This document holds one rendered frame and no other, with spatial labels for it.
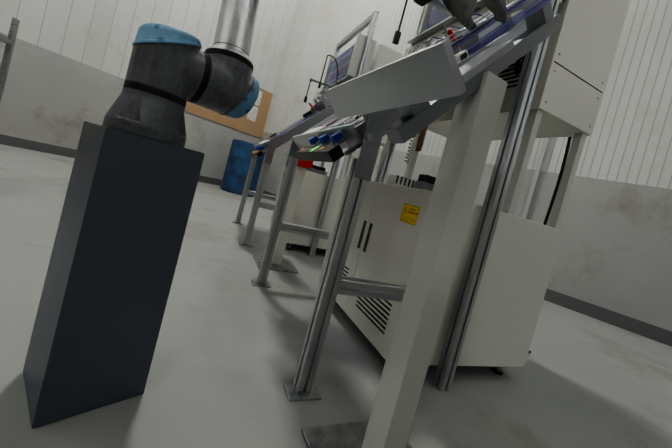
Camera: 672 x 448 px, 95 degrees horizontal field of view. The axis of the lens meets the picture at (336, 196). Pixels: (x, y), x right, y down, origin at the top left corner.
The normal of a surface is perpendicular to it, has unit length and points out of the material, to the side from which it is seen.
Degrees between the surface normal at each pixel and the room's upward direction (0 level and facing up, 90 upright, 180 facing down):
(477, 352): 90
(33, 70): 90
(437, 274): 90
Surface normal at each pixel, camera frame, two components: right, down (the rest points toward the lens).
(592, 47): 0.37, 0.12
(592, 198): -0.63, -0.15
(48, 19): 0.74, 0.22
